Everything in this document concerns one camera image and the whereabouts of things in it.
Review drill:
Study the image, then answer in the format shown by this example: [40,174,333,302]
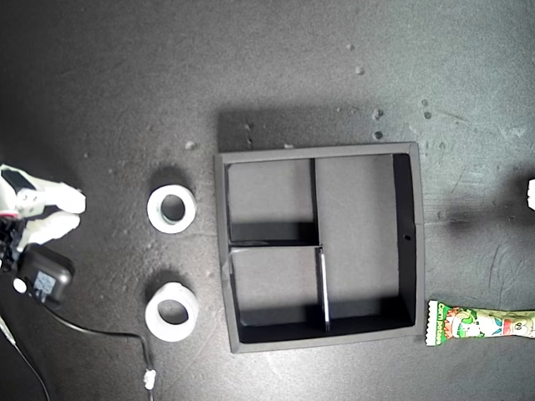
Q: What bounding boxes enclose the white tape roll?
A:
[144,282,199,343]
[146,185,197,234]

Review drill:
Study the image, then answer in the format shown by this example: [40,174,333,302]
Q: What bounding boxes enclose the green printed snack bar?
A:
[424,299,535,348]

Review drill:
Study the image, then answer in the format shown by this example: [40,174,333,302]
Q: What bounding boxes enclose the black compartment tray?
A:
[212,141,427,355]

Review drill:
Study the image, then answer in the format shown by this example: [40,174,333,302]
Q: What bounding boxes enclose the black camera cable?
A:
[52,307,156,401]

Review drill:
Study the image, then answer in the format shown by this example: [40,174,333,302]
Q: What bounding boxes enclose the thin black cable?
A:
[0,312,52,401]

